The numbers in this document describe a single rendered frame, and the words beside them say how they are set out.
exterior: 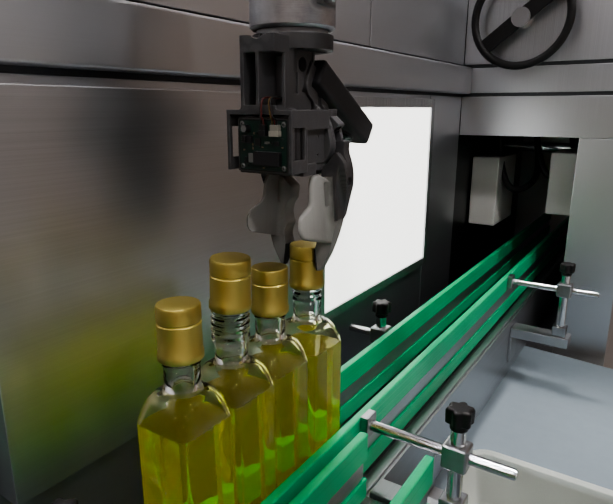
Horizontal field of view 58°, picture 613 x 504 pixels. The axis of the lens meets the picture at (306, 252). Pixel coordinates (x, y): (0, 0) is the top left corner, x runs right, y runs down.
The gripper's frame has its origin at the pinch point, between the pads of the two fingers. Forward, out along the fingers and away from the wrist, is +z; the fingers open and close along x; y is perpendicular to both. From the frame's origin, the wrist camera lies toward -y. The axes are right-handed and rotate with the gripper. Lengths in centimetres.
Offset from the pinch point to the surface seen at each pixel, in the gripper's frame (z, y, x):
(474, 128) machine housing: -9, -90, -13
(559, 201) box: 8, -100, 6
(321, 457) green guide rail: 20.0, 3.3, 4.2
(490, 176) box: 3, -102, -12
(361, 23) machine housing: -26.9, -38.3, -15.8
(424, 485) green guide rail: 21.5, -0.5, 13.7
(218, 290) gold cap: 0.2, 13.2, 0.6
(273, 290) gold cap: 1.9, 6.9, 1.2
